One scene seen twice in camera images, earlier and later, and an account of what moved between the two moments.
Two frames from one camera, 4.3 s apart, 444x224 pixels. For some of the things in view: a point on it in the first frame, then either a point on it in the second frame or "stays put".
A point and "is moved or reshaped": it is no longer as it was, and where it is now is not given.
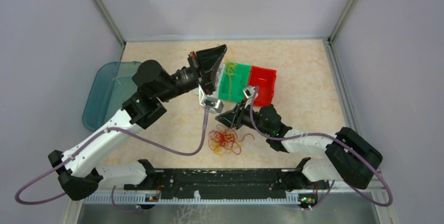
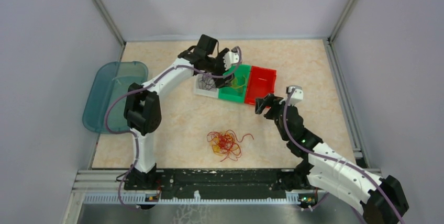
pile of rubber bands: x=222 y=138 is moved or reshaped
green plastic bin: x=234 y=78 stays put
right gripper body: x=243 y=116 to x=274 y=112
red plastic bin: x=265 y=79 stays put
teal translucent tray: x=111 y=85 stays put
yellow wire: x=230 y=70 is moved or reshaped
